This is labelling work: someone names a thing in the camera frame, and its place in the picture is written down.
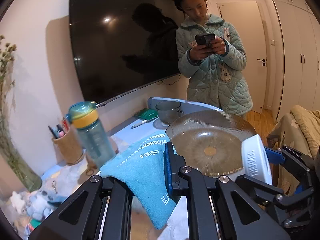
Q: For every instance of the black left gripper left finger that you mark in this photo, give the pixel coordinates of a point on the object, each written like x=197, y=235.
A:
x=99, y=209

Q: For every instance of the green notebook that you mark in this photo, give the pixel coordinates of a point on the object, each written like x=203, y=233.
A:
x=147, y=114

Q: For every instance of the beige blanket on chair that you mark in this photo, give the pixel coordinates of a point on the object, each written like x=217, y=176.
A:
x=298, y=129

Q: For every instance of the blue plush koala toy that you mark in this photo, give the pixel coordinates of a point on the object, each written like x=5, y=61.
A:
x=42, y=203

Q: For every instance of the white wardrobe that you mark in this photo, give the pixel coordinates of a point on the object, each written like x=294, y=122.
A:
x=296, y=40

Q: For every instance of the burlap pen holder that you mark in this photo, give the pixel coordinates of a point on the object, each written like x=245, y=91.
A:
x=69, y=147

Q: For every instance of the black smartphone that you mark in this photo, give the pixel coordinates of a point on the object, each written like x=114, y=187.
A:
x=205, y=39

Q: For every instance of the teal water bottle yellow lid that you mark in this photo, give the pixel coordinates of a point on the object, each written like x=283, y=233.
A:
x=85, y=119

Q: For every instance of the wall mounted black television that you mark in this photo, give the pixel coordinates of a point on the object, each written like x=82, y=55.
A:
x=122, y=45

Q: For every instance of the small brown leather bag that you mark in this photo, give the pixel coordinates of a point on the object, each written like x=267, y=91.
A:
x=93, y=164

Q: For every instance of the girl in green pyjamas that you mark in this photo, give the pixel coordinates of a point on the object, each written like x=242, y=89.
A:
x=214, y=74

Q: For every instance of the teal drawstring cloth pouch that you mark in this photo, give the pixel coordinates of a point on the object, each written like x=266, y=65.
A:
x=141, y=168

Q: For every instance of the grey glass mug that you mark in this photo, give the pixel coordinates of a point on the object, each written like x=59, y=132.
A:
x=169, y=111

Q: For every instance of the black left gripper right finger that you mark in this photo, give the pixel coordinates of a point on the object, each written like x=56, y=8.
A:
x=217, y=207

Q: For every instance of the amber glass plate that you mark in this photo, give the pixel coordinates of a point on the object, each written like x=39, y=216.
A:
x=210, y=141

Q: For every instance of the white fluffy plush toy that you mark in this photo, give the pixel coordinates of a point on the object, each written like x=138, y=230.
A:
x=19, y=202

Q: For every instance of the white interior door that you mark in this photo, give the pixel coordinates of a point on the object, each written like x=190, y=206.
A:
x=246, y=18

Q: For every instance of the teal slime plastic bag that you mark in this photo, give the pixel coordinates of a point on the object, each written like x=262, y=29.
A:
x=31, y=226

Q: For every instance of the white pen on table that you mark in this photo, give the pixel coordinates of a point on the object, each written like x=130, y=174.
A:
x=143, y=122

